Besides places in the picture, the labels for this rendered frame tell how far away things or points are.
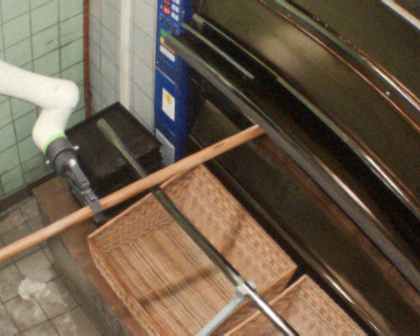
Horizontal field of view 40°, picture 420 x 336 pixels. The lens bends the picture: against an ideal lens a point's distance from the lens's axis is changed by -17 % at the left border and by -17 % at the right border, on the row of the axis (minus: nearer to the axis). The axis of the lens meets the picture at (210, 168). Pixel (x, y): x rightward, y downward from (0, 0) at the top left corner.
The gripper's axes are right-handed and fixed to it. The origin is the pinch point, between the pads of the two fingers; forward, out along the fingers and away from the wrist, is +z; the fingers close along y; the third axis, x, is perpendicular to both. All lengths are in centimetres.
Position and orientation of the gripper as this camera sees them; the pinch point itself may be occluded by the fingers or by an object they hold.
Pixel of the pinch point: (94, 207)
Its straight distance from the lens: 175.9
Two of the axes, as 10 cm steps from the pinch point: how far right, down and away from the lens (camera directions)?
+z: 5.7, 6.2, -5.4
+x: -8.2, 3.9, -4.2
